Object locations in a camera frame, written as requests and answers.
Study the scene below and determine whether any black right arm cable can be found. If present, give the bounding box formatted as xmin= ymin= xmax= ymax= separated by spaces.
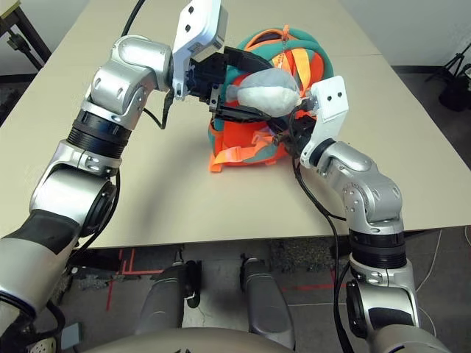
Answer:
xmin=292 ymin=156 xmax=354 ymax=353

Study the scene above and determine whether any grey right robot leg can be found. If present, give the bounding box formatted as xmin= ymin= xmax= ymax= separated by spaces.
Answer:
xmin=239 ymin=257 xmax=295 ymax=350

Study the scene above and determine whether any grey left robot leg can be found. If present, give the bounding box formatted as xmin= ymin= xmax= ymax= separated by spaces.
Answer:
xmin=139 ymin=260 xmax=202 ymax=332

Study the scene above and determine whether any grey robot leg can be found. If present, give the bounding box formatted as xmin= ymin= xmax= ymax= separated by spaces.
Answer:
xmin=239 ymin=257 xmax=295 ymax=350
xmin=139 ymin=260 xmax=202 ymax=332

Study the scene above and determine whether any red floor tape cross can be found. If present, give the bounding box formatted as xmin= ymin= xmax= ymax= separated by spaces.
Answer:
xmin=281 ymin=282 xmax=347 ymax=291

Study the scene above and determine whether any black bag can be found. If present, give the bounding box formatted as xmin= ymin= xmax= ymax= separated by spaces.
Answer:
xmin=439 ymin=64 xmax=471 ymax=111

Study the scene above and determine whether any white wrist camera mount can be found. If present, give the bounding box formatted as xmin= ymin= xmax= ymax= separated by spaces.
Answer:
xmin=171 ymin=0 xmax=229 ymax=102
xmin=300 ymin=75 xmax=350 ymax=168

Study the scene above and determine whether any grey crumpled cloth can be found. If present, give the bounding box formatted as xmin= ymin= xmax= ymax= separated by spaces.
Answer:
xmin=71 ymin=274 xmax=111 ymax=291

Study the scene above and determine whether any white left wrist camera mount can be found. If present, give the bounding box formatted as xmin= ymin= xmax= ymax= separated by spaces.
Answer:
xmin=171 ymin=0 xmax=229 ymax=102

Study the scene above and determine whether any grey white plush toy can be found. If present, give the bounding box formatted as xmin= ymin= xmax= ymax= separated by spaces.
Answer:
xmin=224 ymin=68 xmax=300 ymax=119

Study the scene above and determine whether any beige robot torso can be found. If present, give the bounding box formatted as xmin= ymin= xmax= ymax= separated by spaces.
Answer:
xmin=79 ymin=327 xmax=295 ymax=353

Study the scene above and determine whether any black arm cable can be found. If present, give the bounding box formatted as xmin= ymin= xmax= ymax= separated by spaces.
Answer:
xmin=292 ymin=156 xmax=354 ymax=353
xmin=73 ymin=0 xmax=174 ymax=258

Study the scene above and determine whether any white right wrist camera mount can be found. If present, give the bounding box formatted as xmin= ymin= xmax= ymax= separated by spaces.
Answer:
xmin=300 ymin=75 xmax=350 ymax=168

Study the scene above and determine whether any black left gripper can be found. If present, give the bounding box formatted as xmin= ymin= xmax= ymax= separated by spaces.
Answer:
xmin=185 ymin=46 xmax=275 ymax=122

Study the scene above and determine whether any grey foot pedal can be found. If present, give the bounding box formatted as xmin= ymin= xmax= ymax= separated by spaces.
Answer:
xmin=60 ymin=323 xmax=84 ymax=350

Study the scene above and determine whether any side table with black frame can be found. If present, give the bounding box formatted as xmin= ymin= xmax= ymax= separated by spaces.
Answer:
xmin=0 ymin=0 xmax=52 ymax=71

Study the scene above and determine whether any black stand with clamp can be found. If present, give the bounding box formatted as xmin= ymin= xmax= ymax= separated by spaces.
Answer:
xmin=0 ymin=21 xmax=41 ymax=71

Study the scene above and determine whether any black tripod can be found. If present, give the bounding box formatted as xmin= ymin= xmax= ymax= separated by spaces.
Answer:
xmin=426 ymin=51 xmax=471 ymax=85

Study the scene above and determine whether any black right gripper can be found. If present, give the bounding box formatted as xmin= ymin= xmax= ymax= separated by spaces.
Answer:
xmin=271 ymin=116 xmax=316 ymax=157

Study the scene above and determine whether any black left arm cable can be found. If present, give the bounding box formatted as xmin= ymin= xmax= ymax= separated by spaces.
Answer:
xmin=73 ymin=0 xmax=174 ymax=258

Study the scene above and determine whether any black table base bar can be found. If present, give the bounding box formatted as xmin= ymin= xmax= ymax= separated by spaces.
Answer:
xmin=69 ymin=249 xmax=124 ymax=275

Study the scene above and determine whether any orange and teal backpack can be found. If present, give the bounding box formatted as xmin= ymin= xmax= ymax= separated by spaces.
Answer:
xmin=208 ymin=24 xmax=336 ymax=174

